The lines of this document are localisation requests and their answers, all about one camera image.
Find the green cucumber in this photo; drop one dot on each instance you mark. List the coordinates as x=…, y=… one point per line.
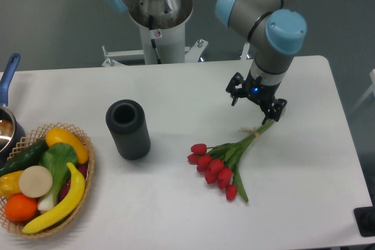
x=28, y=157

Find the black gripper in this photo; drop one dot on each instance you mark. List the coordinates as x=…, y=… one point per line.
x=255, y=90

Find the green bok choy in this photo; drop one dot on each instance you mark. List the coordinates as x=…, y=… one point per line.
x=55, y=160

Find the yellow squash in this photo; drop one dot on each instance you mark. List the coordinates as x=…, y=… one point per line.
x=60, y=135

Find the orange fruit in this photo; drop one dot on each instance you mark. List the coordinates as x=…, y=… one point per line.
x=20, y=208

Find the yellow bell pepper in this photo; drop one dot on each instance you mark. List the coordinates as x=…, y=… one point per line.
x=10, y=184

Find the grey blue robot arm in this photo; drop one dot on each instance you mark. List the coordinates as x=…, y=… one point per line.
x=276, y=33

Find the yellow banana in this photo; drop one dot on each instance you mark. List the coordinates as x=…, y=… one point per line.
x=62, y=209

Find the blue handled saucepan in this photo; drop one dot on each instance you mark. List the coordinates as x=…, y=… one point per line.
x=11, y=130

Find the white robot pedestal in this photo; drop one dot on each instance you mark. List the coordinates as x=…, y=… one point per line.
x=161, y=25

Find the dark red vegetable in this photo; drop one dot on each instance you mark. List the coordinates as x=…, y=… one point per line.
x=65, y=189

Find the dark grey ribbed vase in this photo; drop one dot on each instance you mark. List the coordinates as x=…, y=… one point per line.
x=126, y=122

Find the white chair frame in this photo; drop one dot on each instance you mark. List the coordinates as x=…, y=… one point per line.
x=369, y=92

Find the red tulip bouquet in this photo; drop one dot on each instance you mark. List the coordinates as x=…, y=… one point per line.
x=220, y=164

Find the beige round disc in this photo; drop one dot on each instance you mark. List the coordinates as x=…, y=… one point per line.
x=35, y=181

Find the black device at table edge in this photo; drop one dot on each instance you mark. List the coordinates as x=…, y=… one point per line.
x=364, y=217

